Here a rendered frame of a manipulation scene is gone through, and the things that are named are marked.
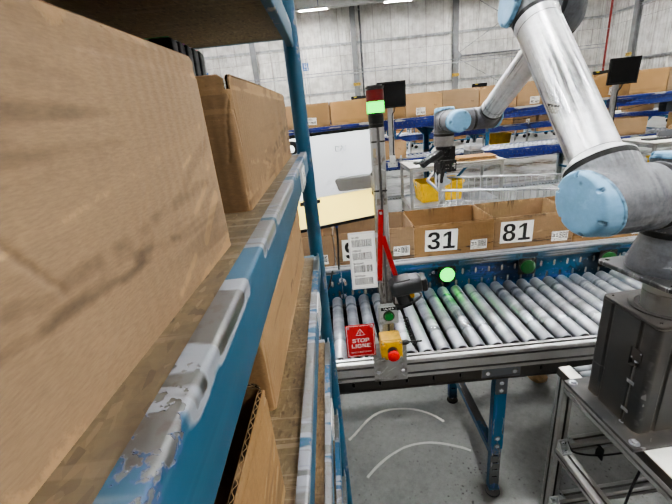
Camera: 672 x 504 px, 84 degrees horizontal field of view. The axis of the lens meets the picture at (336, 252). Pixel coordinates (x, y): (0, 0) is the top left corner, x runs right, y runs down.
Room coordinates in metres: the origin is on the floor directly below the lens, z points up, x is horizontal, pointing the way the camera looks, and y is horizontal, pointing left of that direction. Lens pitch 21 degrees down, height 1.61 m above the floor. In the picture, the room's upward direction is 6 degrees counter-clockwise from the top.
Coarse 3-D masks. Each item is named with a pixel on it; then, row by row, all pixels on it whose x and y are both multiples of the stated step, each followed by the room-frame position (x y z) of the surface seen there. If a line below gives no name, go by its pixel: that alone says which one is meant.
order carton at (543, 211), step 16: (480, 208) 2.00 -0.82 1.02; (496, 208) 2.00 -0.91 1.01; (512, 208) 2.00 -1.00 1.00; (528, 208) 2.00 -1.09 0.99; (544, 208) 1.97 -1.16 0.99; (496, 224) 1.72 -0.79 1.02; (544, 224) 1.71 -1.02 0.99; (560, 224) 1.71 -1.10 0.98; (496, 240) 1.72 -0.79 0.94; (544, 240) 1.71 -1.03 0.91
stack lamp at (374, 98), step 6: (372, 90) 1.12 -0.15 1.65; (378, 90) 1.12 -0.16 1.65; (366, 96) 1.13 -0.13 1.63; (372, 96) 1.12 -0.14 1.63; (378, 96) 1.12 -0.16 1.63; (366, 102) 1.14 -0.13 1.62; (372, 102) 1.12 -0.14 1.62; (378, 102) 1.12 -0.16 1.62; (372, 108) 1.12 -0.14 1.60; (378, 108) 1.12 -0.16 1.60
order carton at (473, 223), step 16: (432, 208) 2.01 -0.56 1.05; (448, 208) 2.00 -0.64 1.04; (464, 208) 2.00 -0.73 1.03; (416, 224) 2.01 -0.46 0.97; (432, 224) 1.72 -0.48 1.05; (448, 224) 1.72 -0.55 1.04; (464, 224) 1.72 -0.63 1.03; (480, 224) 1.71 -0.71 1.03; (416, 240) 1.72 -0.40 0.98; (464, 240) 1.72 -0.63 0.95; (416, 256) 1.72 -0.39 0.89
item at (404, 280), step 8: (392, 280) 1.09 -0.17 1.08; (400, 280) 1.07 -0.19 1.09; (408, 280) 1.07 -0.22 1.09; (416, 280) 1.06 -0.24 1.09; (424, 280) 1.06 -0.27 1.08; (392, 288) 1.06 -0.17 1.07; (400, 288) 1.06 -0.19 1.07; (408, 288) 1.06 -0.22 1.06; (416, 288) 1.06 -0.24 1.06; (424, 288) 1.06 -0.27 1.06; (400, 296) 1.07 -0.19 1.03; (408, 296) 1.07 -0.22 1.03; (400, 304) 1.08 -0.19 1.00; (408, 304) 1.07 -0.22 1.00
